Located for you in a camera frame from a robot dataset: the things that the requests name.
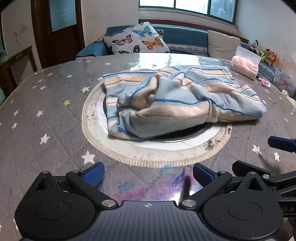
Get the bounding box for butterfly print pillow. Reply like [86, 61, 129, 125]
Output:
[103, 22, 171, 55]

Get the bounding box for cream cloth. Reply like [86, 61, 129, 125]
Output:
[282, 89, 296, 105]

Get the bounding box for round induction cooktop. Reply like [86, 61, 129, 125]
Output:
[96, 90, 233, 150]

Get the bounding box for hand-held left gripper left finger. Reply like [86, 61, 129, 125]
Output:
[30, 162, 119, 210]

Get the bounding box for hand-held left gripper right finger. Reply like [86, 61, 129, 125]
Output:
[179, 162, 278, 209]

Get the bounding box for green yellow plush toy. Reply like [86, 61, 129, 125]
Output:
[260, 48, 273, 63]

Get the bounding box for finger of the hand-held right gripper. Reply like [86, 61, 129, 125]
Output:
[268, 136, 296, 153]
[232, 160, 296, 191]

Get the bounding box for dark wooden door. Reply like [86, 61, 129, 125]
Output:
[31, 0, 85, 69]

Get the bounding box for blue beige striped garment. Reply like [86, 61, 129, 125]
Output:
[103, 65, 268, 141]

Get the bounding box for black white cow plush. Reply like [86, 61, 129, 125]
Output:
[248, 39, 261, 55]

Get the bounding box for beige pillow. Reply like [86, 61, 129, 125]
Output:
[207, 30, 241, 60]

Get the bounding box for pink hair tie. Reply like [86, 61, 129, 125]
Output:
[258, 77, 271, 89]

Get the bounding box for grey star tablecloth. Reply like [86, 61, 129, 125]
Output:
[0, 53, 296, 241]

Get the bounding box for pink tissue box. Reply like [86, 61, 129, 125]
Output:
[230, 46, 262, 81]

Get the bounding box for blue sofa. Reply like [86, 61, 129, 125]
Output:
[75, 24, 281, 75]

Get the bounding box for green framed window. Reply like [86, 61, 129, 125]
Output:
[138, 0, 238, 25]

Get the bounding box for orange plush toy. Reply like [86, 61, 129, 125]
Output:
[266, 53, 278, 67]

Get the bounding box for clear plastic box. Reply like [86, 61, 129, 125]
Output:
[273, 69, 296, 98]

